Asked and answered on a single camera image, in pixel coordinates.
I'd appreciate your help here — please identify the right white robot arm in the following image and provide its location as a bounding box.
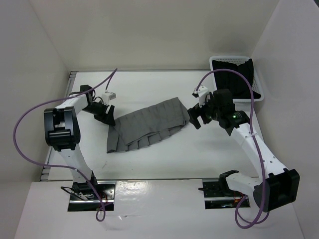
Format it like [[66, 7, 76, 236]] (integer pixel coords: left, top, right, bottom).
[[187, 86, 300, 213]]

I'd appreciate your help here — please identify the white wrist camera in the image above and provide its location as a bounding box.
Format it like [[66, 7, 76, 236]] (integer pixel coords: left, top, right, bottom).
[[101, 91, 116, 105], [192, 85, 210, 108]]

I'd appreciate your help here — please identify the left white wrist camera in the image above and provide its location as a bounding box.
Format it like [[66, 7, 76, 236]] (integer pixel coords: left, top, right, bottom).
[[101, 91, 116, 105]]

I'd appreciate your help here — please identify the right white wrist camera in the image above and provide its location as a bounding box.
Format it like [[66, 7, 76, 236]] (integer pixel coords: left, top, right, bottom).
[[192, 85, 210, 108]]

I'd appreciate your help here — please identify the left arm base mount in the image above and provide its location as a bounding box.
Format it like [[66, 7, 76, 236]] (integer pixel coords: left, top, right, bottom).
[[60, 181, 116, 212]]

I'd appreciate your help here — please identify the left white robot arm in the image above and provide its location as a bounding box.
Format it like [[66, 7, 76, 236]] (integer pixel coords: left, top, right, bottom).
[[44, 85, 116, 199]]

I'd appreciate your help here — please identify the grey pleated skirt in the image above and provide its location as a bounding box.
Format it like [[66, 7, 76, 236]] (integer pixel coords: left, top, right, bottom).
[[107, 97, 190, 153]]

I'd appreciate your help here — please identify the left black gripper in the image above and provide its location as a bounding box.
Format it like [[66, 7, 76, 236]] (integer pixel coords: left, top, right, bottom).
[[82, 100, 115, 126]]

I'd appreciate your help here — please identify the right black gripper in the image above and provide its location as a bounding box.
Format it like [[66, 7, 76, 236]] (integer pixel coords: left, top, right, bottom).
[[188, 93, 222, 129]]

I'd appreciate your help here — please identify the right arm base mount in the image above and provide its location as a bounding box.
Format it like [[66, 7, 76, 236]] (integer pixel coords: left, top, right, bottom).
[[198, 179, 245, 209]]

